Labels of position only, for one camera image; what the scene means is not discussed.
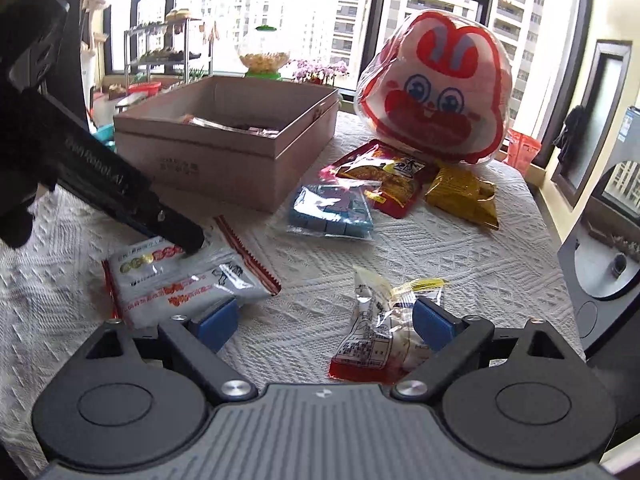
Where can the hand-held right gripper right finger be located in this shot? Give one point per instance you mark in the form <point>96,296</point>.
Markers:
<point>432,322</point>

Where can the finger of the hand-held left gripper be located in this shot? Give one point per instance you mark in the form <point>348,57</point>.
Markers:
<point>175,227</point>

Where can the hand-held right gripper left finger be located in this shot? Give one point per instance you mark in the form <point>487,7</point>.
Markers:
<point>215,322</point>

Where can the white red-edged snack packet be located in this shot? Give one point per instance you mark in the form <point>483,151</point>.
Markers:
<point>165,285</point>

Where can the clear red-bottomed snack packet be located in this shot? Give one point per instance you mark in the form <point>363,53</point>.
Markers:
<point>370,340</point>

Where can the pink cardboard box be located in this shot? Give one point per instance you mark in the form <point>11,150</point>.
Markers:
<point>210,165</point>

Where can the clear pastry snack packet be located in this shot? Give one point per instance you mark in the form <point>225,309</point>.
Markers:
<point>225,125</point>

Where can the person's left hand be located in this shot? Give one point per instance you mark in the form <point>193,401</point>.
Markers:
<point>17,225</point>

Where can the teal plastic basin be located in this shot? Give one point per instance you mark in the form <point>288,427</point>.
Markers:
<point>105,137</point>

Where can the red plastic basin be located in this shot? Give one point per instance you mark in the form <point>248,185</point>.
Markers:
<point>145,89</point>

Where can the white quilted table cloth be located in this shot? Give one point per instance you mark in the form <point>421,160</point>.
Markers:
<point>310,270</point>

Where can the yellow snack packet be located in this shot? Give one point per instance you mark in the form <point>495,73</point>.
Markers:
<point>460,190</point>

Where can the red spicy snack packet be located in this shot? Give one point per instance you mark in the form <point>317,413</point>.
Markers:
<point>395,190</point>

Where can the metal shelf rack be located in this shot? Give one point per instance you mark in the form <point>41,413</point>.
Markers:
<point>165,45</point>

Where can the blue candy packet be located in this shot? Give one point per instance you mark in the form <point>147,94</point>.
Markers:
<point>330,210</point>

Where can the round candy dispenser jar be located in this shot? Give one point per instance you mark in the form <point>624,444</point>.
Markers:
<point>264,55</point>

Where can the red plastic crate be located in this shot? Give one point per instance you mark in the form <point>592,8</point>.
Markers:
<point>522,150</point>

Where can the pink orchid flowers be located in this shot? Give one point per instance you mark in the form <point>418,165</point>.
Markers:
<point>320,71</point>

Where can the black hanging cloth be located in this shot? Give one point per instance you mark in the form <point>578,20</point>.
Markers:
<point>572,132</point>

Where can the red rabbit snack bag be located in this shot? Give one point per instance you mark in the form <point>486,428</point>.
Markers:
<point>435,60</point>

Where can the dark framed door panel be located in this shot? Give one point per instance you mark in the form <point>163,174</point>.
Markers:
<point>605,110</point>

